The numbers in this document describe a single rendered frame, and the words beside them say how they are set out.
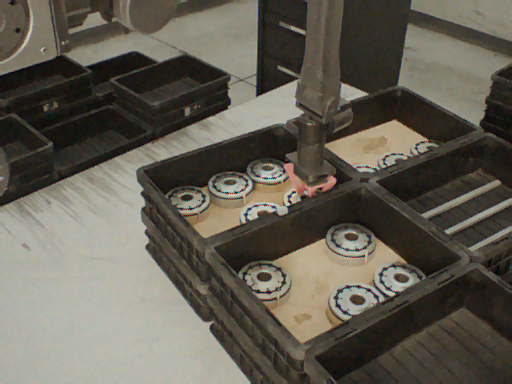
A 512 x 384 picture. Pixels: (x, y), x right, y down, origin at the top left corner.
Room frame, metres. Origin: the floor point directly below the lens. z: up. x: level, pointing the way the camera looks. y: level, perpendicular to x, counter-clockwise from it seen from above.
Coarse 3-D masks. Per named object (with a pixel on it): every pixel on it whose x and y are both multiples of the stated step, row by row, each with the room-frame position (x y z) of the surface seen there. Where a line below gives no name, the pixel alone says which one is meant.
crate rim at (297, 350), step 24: (336, 192) 1.06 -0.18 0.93; (288, 216) 0.97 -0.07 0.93; (408, 216) 0.98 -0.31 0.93; (216, 240) 0.89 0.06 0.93; (216, 264) 0.84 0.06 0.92; (456, 264) 0.84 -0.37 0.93; (240, 288) 0.77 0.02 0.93; (408, 288) 0.78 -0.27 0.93; (264, 312) 0.72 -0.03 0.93; (360, 312) 0.72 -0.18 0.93; (288, 336) 0.67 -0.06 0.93
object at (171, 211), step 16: (272, 128) 1.32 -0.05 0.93; (288, 128) 1.32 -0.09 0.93; (224, 144) 1.24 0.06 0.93; (160, 160) 1.16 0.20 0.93; (176, 160) 1.17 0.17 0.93; (144, 176) 1.10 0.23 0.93; (352, 176) 1.12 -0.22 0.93; (160, 192) 1.04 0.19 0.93; (160, 208) 1.02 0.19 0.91; (176, 208) 0.99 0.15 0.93; (288, 208) 1.00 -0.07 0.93; (176, 224) 0.96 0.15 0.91; (240, 224) 0.94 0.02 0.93; (192, 240) 0.91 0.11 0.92; (208, 240) 0.89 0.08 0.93
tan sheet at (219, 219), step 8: (296, 176) 1.26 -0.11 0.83; (256, 192) 1.19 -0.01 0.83; (280, 192) 1.19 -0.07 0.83; (256, 200) 1.16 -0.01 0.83; (264, 200) 1.16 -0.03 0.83; (272, 200) 1.16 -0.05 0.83; (280, 200) 1.16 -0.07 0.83; (216, 208) 1.12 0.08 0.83; (224, 208) 1.13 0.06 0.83; (232, 208) 1.13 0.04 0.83; (240, 208) 1.13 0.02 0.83; (208, 216) 1.09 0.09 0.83; (216, 216) 1.10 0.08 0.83; (224, 216) 1.10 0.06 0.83; (232, 216) 1.10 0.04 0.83; (192, 224) 1.06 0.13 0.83; (200, 224) 1.07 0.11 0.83; (208, 224) 1.07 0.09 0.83; (216, 224) 1.07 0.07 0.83; (224, 224) 1.07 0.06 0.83; (232, 224) 1.07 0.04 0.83; (200, 232) 1.04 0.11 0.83; (208, 232) 1.04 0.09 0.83; (216, 232) 1.04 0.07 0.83
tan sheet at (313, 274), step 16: (320, 240) 1.02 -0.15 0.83; (288, 256) 0.97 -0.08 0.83; (304, 256) 0.97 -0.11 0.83; (320, 256) 0.97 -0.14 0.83; (384, 256) 0.97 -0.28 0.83; (304, 272) 0.92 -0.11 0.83; (320, 272) 0.92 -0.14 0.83; (336, 272) 0.92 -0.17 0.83; (352, 272) 0.92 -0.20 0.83; (368, 272) 0.92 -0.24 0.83; (304, 288) 0.88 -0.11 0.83; (320, 288) 0.88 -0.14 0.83; (288, 304) 0.83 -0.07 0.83; (304, 304) 0.83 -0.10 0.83; (320, 304) 0.83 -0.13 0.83; (288, 320) 0.79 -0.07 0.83; (304, 320) 0.79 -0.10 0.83; (320, 320) 0.79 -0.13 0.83; (304, 336) 0.75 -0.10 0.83
